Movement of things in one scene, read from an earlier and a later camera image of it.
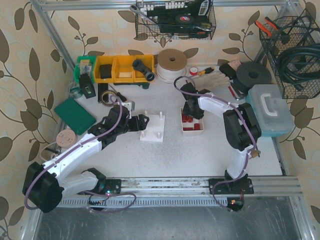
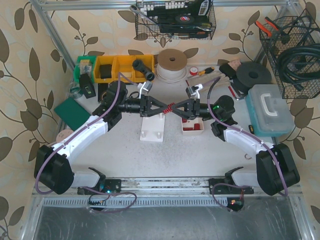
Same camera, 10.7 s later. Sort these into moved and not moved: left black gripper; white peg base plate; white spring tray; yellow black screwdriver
Moved: left black gripper
Not moved: yellow black screwdriver; white spring tray; white peg base plate
